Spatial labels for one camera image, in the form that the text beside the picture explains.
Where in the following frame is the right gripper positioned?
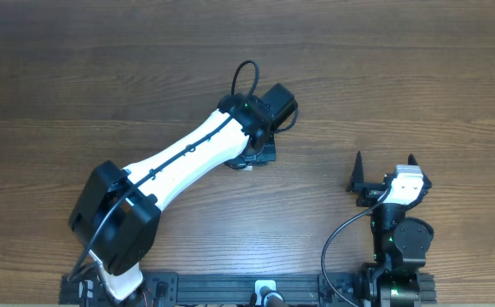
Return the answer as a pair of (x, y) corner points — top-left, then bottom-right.
(346, 150), (433, 208)

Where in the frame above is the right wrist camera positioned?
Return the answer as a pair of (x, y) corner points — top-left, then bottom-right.
(384, 164), (426, 206)

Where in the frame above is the mounting rail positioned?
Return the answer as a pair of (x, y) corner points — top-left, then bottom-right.
(59, 271), (437, 307)

